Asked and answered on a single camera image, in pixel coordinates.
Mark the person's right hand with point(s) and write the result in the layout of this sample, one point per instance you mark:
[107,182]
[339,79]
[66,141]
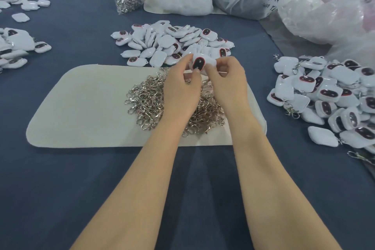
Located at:
[229,86]

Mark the person's left hand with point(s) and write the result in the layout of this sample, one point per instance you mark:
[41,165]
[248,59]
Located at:
[181,91]

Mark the white fob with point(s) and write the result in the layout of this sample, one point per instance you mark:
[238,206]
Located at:
[198,63]

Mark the person's right forearm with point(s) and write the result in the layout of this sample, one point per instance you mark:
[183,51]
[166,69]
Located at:
[278,191]

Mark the person's left forearm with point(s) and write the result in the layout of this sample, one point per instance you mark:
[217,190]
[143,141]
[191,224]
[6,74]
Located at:
[138,191]

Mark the cream felt work mat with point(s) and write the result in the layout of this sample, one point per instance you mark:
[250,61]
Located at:
[76,106]

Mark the crumpled clear plastic bag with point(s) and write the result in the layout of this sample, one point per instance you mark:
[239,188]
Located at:
[328,18]

